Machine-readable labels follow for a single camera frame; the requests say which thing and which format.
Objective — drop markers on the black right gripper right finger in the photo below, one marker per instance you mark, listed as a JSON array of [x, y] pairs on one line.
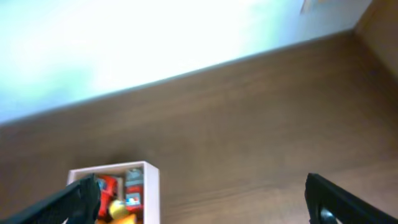
[[329, 203]]

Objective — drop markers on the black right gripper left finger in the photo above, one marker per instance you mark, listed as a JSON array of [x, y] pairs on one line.
[[79, 202]]

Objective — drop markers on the small red toy truck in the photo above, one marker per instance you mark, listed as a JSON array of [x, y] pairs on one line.
[[108, 187]]

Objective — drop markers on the orange plastic toy animal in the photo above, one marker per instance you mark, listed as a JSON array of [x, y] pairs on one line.
[[130, 219]]

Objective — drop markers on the red toy car grey top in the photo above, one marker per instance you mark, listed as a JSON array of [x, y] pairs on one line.
[[134, 190]]

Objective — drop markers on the yellow ball wooden stick toy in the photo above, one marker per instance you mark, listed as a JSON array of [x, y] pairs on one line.
[[117, 209]]

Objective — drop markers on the pink open cardboard box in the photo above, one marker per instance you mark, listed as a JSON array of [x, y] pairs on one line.
[[151, 195]]

